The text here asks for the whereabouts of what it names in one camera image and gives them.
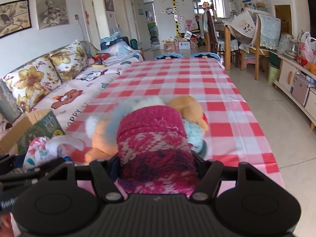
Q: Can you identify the white fluffy plush toy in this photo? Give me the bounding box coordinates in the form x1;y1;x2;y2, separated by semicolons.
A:
85;96;166;145

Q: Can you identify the floral patterned cloth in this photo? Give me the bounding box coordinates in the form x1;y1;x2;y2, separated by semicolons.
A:
23;135;85;171

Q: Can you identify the giraffe height chart sticker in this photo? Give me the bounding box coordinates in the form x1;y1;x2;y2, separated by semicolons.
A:
171;0;181;38

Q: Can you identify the orange plush toy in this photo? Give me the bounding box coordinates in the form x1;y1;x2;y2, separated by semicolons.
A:
85;120;118;164

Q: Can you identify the wooden dining table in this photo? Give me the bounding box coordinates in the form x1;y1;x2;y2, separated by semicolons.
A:
214;21;240;71

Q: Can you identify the grey portrait sketch poster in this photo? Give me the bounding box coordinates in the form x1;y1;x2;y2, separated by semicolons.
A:
35;0;70;29

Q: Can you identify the small floral cushion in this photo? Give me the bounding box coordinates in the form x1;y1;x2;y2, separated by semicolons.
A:
48;40;88;82

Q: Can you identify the white tv cabinet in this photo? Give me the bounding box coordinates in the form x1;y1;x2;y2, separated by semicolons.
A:
274;55;316;130

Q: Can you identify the sofa with cartoon cover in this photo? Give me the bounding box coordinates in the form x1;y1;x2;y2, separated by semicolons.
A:
1;41;144;137

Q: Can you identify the white red plastic bag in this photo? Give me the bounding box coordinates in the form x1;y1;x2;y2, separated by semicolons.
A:
299;32;316;63

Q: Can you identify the light blue fluffy plush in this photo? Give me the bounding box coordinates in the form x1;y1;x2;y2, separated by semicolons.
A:
183;119;208;158

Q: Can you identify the large floral cushion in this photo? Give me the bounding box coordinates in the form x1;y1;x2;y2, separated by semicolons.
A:
3;55;62;113

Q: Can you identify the green waste bin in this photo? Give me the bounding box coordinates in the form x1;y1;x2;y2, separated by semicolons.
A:
268;64;279;85

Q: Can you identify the black framed sketch picture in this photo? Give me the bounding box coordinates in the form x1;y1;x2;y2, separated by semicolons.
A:
0;0;32;39

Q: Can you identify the pink knitted wool hat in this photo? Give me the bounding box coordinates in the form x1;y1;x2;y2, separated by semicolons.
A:
117;105;199;196

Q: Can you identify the cardboard box green print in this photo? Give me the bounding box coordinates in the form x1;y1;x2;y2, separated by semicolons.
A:
0;109;65;155

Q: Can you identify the red white checkered tablecloth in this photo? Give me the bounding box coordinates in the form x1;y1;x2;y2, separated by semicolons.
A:
66;58;284;185

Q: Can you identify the red box on sofa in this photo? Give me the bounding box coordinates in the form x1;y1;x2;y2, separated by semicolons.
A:
92;53;110;62

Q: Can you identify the tan bear plush strawberry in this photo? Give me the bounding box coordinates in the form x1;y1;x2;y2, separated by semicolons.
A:
166;95;209;133

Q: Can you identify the wooden dining chair blue cover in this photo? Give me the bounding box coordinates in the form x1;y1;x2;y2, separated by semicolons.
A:
239;13;281;80

